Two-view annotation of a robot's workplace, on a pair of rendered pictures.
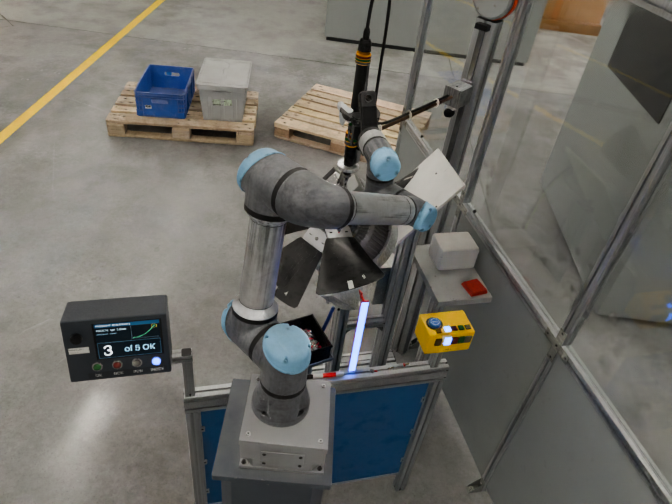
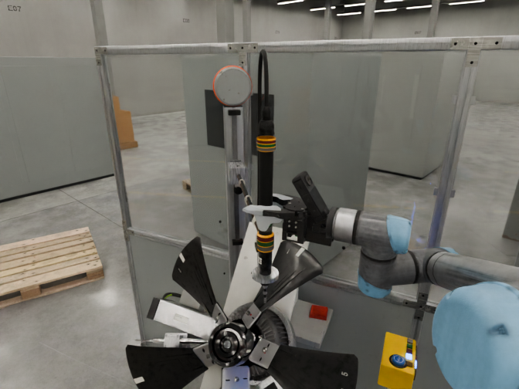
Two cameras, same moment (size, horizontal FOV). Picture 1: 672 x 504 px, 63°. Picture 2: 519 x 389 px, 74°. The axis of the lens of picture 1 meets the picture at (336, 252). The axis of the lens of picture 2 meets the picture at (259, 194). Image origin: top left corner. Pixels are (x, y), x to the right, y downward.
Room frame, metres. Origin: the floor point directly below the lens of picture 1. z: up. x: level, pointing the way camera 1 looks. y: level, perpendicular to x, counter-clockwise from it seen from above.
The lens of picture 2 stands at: (1.03, 0.57, 1.97)
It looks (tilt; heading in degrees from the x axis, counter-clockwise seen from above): 21 degrees down; 313
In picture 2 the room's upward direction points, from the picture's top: straight up
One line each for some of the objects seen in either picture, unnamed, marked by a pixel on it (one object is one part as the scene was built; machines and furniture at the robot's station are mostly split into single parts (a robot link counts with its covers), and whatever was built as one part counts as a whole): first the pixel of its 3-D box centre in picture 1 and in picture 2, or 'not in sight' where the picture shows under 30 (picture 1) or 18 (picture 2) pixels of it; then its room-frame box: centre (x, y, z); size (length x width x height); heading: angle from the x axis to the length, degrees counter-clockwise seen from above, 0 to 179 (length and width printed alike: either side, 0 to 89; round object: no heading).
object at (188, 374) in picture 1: (188, 373); not in sight; (1.04, 0.39, 0.96); 0.03 x 0.03 x 0.20; 18
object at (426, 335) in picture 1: (443, 333); (397, 363); (1.29, -0.39, 1.02); 0.16 x 0.10 x 0.11; 108
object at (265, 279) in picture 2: (351, 152); (264, 258); (1.55, -0.01, 1.50); 0.09 x 0.07 x 0.10; 143
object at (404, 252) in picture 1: (388, 317); not in sight; (1.77, -0.28, 0.58); 0.09 x 0.05 x 1.15; 18
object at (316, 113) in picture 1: (356, 124); (30, 265); (4.71, -0.02, 0.07); 1.20 x 1.00 x 0.15; 75
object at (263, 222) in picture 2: (342, 115); (262, 218); (1.52, 0.04, 1.63); 0.09 x 0.03 x 0.06; 40
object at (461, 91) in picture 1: (458, 93); (237, 172); (2.04, -0.38, 1.54); 0.10 x 0.07 x 0.09; 143
